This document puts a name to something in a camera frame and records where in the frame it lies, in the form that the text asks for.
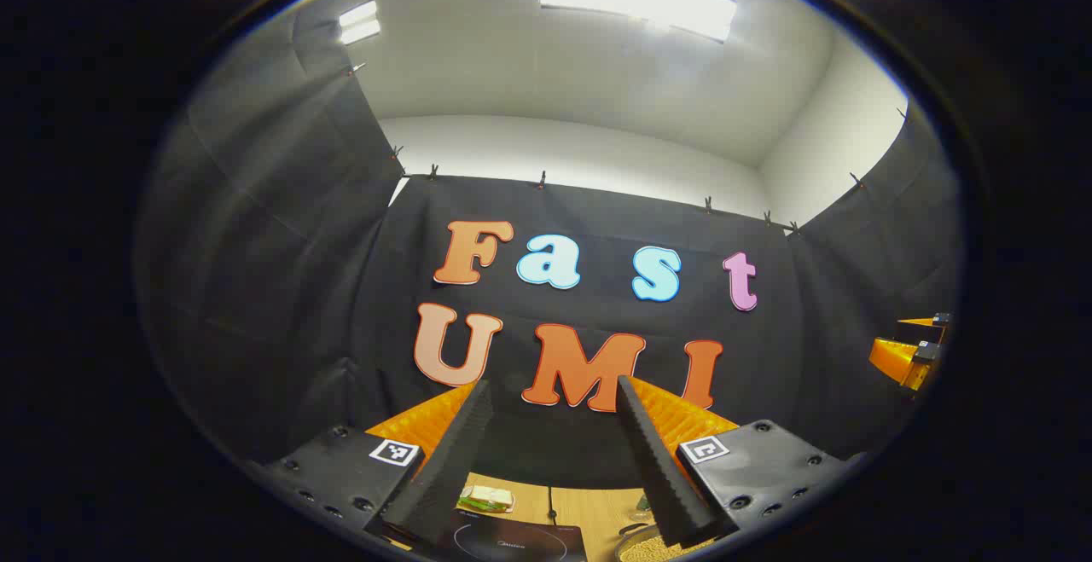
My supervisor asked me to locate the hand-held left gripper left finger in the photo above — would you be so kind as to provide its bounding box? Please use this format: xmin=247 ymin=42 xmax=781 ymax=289
xmin=247 ymin=379 xmax=496 ymax=550

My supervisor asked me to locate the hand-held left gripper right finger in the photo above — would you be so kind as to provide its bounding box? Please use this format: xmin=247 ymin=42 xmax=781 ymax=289
xmin=616 ymin=374 xmax=871 ymax=550

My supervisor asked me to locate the pile of soybeans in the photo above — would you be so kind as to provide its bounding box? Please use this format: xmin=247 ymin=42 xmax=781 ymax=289
xmin=620 ymin=532 xmax=683 ymax=562

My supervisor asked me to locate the black induction cooktop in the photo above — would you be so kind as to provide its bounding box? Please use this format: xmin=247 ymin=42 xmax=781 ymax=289
xmin=435 ymin=507 xmax=590 ymax=562

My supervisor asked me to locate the sandwich with lettuce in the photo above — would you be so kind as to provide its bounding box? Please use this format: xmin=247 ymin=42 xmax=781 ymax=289
xmin=458 ymin=484 xmax=517 ymax=513

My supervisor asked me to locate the black backdrop cloth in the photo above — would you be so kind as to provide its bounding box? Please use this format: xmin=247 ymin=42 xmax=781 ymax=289
xmin=136 ymin=8 xmax=965 ymax=495

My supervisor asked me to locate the row of black clips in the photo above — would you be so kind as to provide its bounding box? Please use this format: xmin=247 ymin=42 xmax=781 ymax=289
xmin=346 ymin=63 xmax=909 ymax=235

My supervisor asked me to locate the small ceiling light panel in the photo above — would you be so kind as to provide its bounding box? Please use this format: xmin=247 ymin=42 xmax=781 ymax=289
xmin=339 ymin=0 xmax=382 ymax=45

